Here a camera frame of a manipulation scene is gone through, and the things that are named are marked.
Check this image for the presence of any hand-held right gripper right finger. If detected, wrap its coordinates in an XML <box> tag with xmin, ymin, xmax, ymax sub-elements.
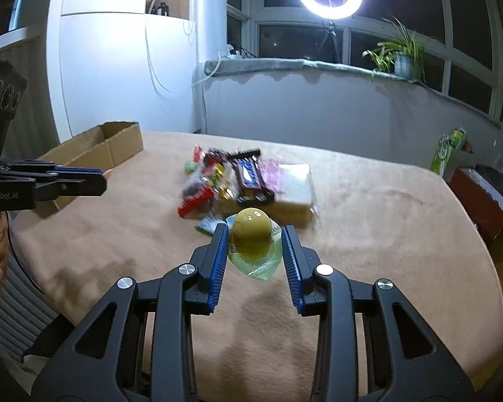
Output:
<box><xmin>280</xmin><ymin>225</ymin><xmax>476</xmax><ymax>402</ymax></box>

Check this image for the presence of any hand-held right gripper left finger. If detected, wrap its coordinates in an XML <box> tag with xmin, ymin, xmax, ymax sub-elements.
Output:
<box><xmin>31</xmin><ymin>223</ymin><xmax>231</xmax><ymax>402</ymax></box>

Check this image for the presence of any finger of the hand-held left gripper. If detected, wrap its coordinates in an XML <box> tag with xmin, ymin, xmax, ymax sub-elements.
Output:
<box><xmin>0</xmin><ymin>161</ymin><xmax>105</xmax><ymax>179</ymax></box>
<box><xmin>34</xmin><ymin>173</ymin><xmax>108</xmax><ymax>198</ymax></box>

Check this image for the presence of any teal snack packet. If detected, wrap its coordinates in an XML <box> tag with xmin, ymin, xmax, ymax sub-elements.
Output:
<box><xmin>194</xmin><ymin>215</ymin><xmax>223</xmax><ymax>236</ymax></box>

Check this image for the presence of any yellow-green jelly cup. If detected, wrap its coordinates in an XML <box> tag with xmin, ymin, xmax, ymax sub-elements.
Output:
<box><xmin>226</xmin><ymin>206</ymin><xmax>282</xmax><ymax>282</ymax></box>

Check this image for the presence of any brown cardboard box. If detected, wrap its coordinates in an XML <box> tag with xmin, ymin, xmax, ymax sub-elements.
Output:
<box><xmin>36</xmin><ymin>121</ymin><xmax>144</xmax><ymax>219</ymax></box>

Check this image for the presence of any sliced bread package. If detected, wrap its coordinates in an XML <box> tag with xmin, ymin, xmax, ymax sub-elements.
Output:
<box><xmin>218</xmin><ymin>157</ymin><xmax>318</xmax><ymax>229</ymax></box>

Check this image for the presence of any yellow snack packet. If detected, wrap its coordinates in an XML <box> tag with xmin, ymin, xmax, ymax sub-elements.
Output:
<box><xmin>210</xmin><ymin>164</ymin><xmax>236</xmax><ymax>200</ymax></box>

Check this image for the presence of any dark red snack packet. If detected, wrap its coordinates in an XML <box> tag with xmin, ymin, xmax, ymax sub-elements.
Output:
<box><xmin>203</xmin><ymin>148</ymin><xmax>229</xmax><ymax>168</ymax></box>

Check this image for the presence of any white cabinet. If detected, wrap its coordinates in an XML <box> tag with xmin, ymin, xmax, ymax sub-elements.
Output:
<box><xmin>46</xmin><ymin>0</ymin><xmax>203</xmax><ymax>144</ymax></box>

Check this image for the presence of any white ribbed radiator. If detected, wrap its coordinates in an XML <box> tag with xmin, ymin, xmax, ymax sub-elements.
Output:
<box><xmin>0</xmin><ymin>213</ymin><xmax>74</xmax><ymax>354</ymax></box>

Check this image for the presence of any green printed package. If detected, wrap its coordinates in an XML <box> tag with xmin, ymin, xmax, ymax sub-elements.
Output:
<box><xmin>430</xmin><ymin>128</ymin><xmax>468</xmax><ymax>175</ymax></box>

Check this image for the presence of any red storage box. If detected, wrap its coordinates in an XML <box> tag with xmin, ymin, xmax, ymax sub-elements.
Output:
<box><xmin>448</xmin><ymin>167</ymin><xmax>503</xmax><ymax>242</ymax></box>

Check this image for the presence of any grey window sill padding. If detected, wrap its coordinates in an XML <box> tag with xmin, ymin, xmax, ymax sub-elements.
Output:
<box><xmin>203</xmin><ymin>56</ymin><xmax>503</xmax><ymax>129</ymax></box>

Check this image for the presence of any potted spider plant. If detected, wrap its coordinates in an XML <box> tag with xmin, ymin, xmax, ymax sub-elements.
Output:
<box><xmin>362</xmin><ymin>16</ymin><xmax>439</xmax><ymax>83</ymax></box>

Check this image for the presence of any black tripod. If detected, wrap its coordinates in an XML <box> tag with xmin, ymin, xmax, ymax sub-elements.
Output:
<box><xmin>316</xmin><ymin>18</ymin><xmax>344</xmax><ymax>64</ymax></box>

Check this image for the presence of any white cable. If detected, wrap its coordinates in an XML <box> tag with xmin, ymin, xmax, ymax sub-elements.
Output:
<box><xmin>145</xmin><ymin>0</ymin><xmax>219</xmax><ymax>93</ymax></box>

